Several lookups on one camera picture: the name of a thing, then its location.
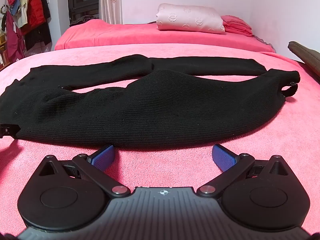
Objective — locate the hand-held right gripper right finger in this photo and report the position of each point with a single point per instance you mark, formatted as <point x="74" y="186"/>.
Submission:
<point x="222" y="157"/>

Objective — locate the red puffer jacket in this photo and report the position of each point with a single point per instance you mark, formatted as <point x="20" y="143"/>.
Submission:
<point x="36" y="10"/>

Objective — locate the brown headboard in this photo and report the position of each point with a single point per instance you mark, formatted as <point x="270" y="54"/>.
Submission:
<point x="307" y="55"/>

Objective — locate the black coat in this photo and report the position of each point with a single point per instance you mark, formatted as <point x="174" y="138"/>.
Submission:
<point x="45" y="7"/>

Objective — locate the dark cloth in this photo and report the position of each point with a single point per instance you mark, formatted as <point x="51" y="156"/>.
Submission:
<point x="83" y="20"/>

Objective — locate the wooden shelf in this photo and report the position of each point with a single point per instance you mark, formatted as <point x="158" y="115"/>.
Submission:
<point x="2" y="55"/>

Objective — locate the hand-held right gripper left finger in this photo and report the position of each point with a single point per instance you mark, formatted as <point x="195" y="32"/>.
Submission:
<point x="103" y="157"/>

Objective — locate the red folded blanket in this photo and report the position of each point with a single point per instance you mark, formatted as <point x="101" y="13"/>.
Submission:
<point x="236" y="26"/>

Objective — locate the red bed sheet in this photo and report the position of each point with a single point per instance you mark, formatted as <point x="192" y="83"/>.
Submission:
<point x="140" y="35"/>

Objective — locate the patterned pink curtain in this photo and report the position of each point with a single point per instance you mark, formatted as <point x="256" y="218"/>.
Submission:
<point x="110" y="0"/>

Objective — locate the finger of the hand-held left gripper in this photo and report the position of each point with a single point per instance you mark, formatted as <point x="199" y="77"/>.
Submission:
<point x="10" y="130"/>

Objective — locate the pale pink pillow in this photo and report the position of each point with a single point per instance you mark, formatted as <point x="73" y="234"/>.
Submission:
<point x="190" y="17"/>

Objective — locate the beige shirt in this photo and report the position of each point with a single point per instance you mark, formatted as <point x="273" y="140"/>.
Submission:
<point x="23" y="7"/>

